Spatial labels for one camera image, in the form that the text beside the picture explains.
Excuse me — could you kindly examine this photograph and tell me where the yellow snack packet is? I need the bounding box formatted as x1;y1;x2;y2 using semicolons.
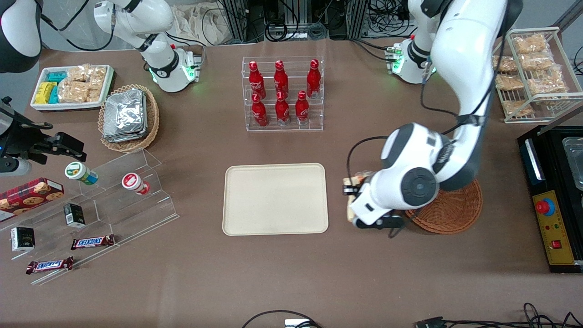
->
35;82;56;105

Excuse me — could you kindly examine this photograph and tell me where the cream rectangular tray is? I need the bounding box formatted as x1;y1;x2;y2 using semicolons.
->
222;163;329;236

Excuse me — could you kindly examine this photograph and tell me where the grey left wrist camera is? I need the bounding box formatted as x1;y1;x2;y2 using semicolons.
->
355;213;405;229

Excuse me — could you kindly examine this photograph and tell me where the triangular sandwich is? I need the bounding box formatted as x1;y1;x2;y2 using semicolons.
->
346;171;373;224

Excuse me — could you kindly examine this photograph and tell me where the green lid yogurt cup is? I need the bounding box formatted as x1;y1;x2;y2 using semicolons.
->
64;161;99;185

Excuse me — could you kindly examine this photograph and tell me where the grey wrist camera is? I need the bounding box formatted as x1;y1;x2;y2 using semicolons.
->
355;213;405;229
0;157;33;177

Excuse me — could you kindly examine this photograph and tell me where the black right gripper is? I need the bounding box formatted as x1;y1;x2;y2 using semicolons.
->
0;97;87;165

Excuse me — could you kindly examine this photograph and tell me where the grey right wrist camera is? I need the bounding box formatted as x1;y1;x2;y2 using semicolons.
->
0;157;33;177

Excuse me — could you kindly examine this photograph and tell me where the clear plastic container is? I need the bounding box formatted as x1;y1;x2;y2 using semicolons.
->
563;137;583;190

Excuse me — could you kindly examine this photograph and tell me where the black cable with plug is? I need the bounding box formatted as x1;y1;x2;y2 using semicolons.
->
414;302;583;328

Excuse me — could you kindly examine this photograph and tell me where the beige cloth bag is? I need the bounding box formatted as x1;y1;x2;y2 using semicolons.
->
172;4;234;46

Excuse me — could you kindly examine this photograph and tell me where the aluminium profile frame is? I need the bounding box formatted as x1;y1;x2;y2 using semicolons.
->
222;0;370;42

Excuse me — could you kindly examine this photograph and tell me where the black looped table cable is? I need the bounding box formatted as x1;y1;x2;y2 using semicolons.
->
241;310;322;328

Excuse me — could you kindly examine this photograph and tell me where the bagged fried snack packet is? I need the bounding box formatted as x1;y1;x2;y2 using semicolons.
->
513;34;550;55
496;74;525;91
503;100;534;117
519;52;557;72
494;56;520;73
527;68;568;94

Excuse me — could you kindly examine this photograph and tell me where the clear acrylic bottle rack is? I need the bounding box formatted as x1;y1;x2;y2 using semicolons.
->
241;56;325;133

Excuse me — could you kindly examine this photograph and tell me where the red lid yogurt cup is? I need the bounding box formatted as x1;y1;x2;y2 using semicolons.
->
122;172;150;195

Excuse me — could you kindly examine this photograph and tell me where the white wire rack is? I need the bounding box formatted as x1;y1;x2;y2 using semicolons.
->
493;26;583;124

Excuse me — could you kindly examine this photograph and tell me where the yellow control panel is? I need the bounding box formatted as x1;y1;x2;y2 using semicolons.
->
532;190;576;266

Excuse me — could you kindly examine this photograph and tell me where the brown snickers bar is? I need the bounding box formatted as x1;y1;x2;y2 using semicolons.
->
71;234;115;251
26;256;74;275

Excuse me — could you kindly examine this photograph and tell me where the clear acrylic stepped stand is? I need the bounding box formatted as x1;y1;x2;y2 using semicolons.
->
0;148;180;286

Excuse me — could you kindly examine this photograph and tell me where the red cola bottle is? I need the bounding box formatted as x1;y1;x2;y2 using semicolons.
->
295;91;310;125
274;60;289;96
251;93;269;127
248;61;266;98
275;92;290;126
306;59;321;98

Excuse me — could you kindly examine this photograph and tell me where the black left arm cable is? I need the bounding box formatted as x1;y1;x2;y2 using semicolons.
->
346;27;510;238

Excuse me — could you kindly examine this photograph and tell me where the brown round wicker basket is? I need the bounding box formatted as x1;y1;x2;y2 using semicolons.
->
403;178;483;235

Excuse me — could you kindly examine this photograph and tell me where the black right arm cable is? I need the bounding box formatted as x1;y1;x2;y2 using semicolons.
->
40;0;115;51

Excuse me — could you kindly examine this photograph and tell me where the small black tea box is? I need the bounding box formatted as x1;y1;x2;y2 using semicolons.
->
10;226;36;252
63;203;86;228

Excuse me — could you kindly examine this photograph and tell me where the silver foil pack stack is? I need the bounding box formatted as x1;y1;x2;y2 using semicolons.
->
102;89;149;144

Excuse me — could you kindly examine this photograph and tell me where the light tan wicker basket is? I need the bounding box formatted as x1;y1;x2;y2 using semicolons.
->
98;84;160;153

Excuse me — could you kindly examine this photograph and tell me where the red tartan cookie box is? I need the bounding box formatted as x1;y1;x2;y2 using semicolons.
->
0;177;65;223

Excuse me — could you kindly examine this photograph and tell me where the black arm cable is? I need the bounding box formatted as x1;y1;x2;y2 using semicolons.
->
346;27;510;238
40;0;115;51

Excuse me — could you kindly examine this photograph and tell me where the black control box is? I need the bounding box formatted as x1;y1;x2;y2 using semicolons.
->
517;125;583;274

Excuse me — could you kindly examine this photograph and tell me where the white rectangular snack tray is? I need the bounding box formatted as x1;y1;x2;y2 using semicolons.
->
30;65;114;112

